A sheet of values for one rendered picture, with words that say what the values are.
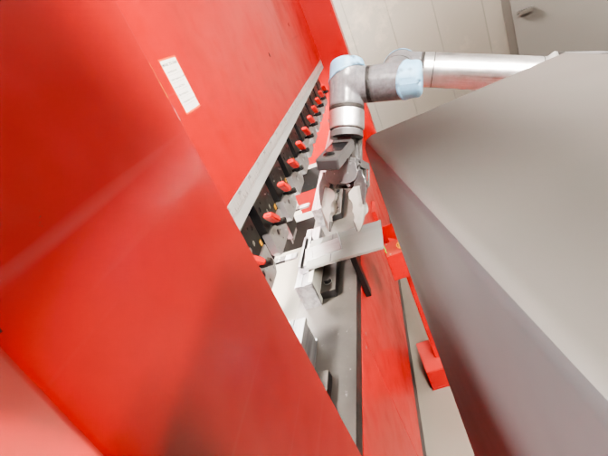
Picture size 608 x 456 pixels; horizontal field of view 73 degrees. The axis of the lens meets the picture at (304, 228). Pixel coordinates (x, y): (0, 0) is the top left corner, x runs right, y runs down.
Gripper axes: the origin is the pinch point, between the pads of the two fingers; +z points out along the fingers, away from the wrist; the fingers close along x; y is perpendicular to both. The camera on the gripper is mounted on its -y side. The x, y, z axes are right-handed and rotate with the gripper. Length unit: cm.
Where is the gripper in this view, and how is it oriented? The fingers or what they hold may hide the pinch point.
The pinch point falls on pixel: (342, 225)
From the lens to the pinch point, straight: 86.3
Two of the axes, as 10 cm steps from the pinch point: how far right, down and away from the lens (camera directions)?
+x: -8.9, 0.1, 4.6
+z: 0.0, 10.0, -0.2
